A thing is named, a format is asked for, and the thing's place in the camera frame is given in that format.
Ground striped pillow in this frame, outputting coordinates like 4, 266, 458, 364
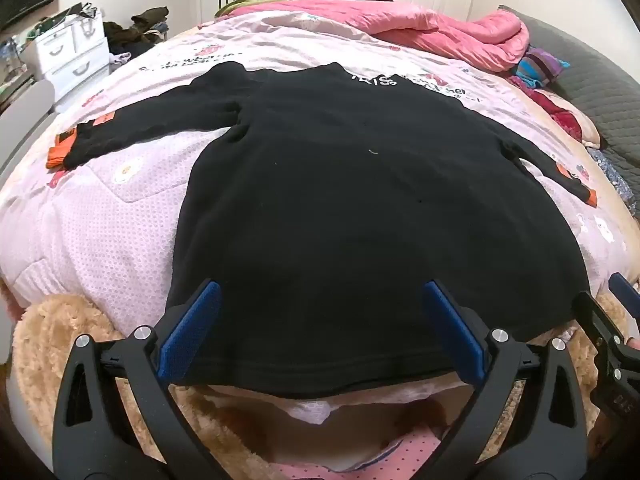
515, 47, 571, 88

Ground pile of dark clothes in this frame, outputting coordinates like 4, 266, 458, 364
102, 6, 171, 56

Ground red patterned blanket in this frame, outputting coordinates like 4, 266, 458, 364
530, 87, 601, 143

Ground pink strawberry print quilt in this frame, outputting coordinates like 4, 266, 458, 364
0, 10, 640, 428

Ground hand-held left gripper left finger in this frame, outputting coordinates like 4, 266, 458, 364
52, 279, 223, 480

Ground grey quilted headboard cover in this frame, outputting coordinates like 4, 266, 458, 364
500, 5, 640, 186

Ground black sweater with orange cuffs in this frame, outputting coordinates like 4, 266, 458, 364
46, 61, 599, 395

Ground pink comforter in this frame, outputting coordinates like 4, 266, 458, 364
227, 0, 531, 73

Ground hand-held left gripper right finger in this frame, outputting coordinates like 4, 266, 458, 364
422, 280, 588, 480

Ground blue patterned cloth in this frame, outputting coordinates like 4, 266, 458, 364
585, 147, 640, 211

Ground white drawer chest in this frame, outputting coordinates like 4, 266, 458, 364
25, 12, 111, 103

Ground person's pink dotted clothing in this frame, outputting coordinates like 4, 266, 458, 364
265, 425, 451, 480

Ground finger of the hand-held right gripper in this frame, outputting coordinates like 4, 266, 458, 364
572, 290, 627, 350
608, 272, 640, 322

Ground beige plush bed blanket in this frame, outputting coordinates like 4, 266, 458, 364
10, 290, 640, 480

